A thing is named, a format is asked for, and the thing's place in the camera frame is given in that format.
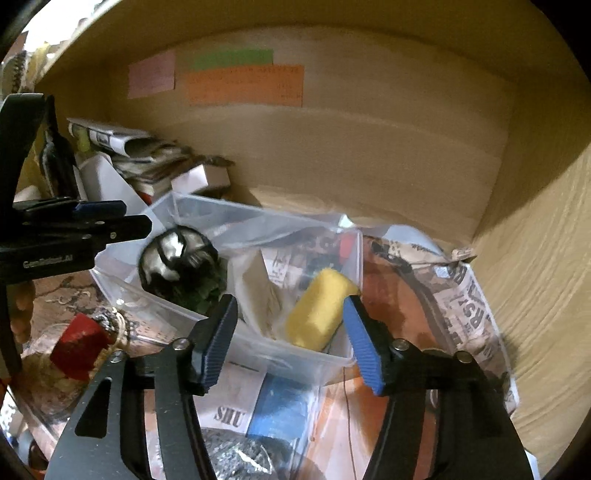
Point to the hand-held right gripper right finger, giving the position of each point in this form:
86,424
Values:
364,346

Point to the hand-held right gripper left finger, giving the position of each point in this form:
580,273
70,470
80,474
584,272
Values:
217,344

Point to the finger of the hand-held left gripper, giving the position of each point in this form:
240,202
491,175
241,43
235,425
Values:
124,227
99,208

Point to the yellow sponge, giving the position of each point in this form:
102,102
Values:
318,309

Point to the clear plastic container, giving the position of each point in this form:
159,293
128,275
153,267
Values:
286,364

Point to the green soft toy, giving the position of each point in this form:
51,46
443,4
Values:
207,290

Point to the black and white soft ball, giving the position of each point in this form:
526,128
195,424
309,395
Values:
171,258

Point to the white folded paper box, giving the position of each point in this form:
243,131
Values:
104,180

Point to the brown patterned cloth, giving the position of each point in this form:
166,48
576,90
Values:
51,295

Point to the beige crumpled paper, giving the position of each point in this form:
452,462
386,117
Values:
258,295

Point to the stack of folded newspapers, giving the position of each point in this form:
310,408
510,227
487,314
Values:
138,152

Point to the blue card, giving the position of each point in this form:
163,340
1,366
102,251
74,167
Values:
277,406

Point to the small white cardboard box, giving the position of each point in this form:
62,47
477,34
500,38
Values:
203,177

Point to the red block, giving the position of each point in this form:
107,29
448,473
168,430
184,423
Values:
78,346

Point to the newspaper shelf liner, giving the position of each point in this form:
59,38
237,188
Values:
461,300

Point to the pink paper note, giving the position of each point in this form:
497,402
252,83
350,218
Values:
151,74

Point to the orange paper note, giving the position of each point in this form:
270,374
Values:
244,86

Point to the green paper note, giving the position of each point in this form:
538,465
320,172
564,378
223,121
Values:
233,58

